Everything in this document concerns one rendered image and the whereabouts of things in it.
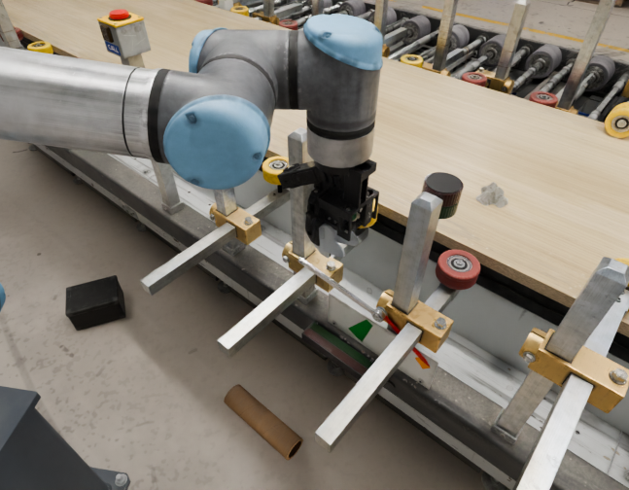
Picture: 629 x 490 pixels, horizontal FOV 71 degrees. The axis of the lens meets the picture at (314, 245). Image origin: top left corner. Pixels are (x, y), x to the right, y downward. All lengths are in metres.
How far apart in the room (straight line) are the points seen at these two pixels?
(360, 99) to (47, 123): 0.32
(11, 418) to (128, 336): 0.87
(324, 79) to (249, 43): 0.09
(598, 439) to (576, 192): 0.53
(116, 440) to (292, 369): 0.65
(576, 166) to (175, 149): 1.05
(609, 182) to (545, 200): 0.19
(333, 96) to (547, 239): 0.63
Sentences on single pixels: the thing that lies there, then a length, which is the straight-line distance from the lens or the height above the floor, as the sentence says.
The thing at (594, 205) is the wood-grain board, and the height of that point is 0.90.
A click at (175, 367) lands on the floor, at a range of 1.85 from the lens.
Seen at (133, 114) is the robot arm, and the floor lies 1.33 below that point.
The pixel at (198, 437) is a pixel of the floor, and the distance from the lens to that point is 1.70.
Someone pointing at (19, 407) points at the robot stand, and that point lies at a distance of 1.21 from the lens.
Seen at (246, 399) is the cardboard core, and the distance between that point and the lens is 1.64.
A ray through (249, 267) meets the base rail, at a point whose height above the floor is 0.70.
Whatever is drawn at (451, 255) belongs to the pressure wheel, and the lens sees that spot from 0.91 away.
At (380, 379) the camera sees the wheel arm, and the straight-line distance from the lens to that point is 0.77.
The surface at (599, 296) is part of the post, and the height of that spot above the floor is 1.10.
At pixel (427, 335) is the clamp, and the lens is 0.84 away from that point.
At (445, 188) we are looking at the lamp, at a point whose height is 1.12.
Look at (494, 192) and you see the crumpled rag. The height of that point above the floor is 0.91.
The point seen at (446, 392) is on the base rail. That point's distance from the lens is 0.97.
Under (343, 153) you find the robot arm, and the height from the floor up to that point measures 1.22.
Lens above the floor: 1.53
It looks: 44 degrees down
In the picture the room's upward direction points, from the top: straight up
